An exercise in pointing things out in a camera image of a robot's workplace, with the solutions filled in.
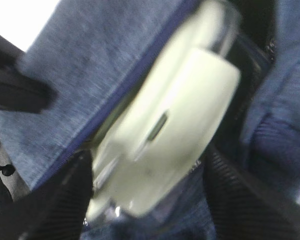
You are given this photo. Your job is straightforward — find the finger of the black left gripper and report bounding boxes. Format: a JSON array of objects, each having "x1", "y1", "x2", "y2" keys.
[{"x1": 0, "y1": 35, "x2": 57, "y2": 114}]

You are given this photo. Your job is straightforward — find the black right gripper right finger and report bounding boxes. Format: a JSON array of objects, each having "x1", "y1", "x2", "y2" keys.
[{"x1": 203, "y1": 144, "x2": 300, "y2": 240}]

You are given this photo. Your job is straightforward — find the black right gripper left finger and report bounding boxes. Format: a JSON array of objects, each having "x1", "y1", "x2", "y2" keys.
[{"x1": 0, "y1": 151, "x2": 93, "y2": 240}]

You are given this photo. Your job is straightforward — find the dark blue lunch bag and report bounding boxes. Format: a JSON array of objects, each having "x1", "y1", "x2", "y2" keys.
[{"x1": 0, "y1": 0, "x2": 300, "y2": 240}]

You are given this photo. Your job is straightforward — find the green lid glass container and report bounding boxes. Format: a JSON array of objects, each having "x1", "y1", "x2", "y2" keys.
[{"x1": 86, "y1": 0, "x2": 241, "y2": 223}]

